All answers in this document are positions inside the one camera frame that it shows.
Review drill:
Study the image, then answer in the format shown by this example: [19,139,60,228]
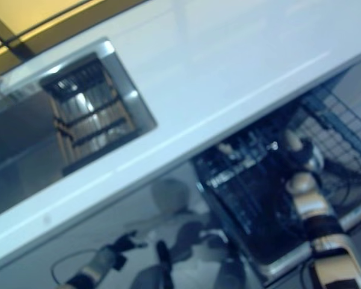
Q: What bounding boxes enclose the stainless steel sink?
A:
[0,37,158,223]

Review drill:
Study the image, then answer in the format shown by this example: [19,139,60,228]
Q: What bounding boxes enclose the grey left wrist cable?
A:
[50,247,97,284]

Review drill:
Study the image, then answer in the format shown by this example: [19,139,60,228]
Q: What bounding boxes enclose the amber window with dark frame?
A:
[0,0,149,76]

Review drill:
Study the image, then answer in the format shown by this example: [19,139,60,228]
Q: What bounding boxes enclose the white glossy cabinet door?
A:
[23,159,213,272]
[0,240,58,289]

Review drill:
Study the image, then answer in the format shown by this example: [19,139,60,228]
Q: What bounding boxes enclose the black wire dishwasher rack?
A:
[195,81,361,241]

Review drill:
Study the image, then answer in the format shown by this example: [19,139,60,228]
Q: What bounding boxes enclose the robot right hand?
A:
[288,139,325,173]

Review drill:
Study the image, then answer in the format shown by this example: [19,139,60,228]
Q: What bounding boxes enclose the black dishwasher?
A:
[191,56,361,287]

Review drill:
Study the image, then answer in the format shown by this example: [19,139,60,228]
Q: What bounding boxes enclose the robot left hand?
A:
[110,229,148,254]

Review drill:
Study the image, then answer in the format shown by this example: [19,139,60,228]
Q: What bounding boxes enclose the black sink drain rack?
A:
[40,58,140,176]

